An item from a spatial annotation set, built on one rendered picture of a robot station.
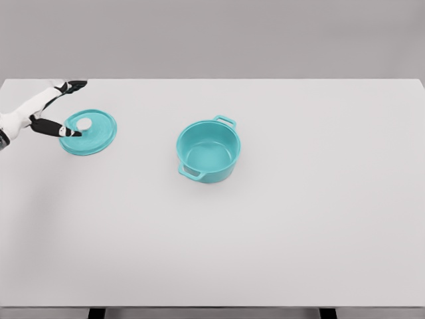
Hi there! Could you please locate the teal pot with two handles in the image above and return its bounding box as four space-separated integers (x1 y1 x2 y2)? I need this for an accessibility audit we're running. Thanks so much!
176 114 241 184

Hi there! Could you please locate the teal pot lid white knob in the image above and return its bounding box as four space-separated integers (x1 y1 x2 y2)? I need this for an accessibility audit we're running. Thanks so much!
58 108 118 156

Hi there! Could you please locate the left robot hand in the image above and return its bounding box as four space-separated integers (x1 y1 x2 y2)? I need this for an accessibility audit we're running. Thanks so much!
9 79 88 138

